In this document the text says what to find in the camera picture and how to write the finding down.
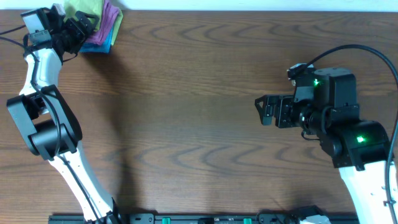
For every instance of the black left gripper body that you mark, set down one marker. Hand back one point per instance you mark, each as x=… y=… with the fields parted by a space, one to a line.
x=76 y=28

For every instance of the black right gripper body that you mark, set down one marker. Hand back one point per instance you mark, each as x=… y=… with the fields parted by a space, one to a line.
x=280 y=112

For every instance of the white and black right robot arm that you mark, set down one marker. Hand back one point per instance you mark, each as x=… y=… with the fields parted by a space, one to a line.
x=359 y=151

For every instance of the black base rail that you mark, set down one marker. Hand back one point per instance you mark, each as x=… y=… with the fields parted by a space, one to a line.
x=148 y=218

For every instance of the folded yellow-green cloth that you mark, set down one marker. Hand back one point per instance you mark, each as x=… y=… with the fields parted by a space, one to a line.
x=116 y=26

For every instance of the folded blue cloth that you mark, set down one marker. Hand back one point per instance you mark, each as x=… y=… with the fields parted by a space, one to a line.
x=105 y=47

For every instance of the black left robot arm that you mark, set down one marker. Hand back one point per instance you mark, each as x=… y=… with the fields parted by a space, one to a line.
x=45 y=121

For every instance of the folded purple cloth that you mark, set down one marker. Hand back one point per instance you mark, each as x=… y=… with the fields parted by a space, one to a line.
x=108 y=18

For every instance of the green microfiber cloth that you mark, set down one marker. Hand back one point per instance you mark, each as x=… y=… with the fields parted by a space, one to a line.
x=93 y=7

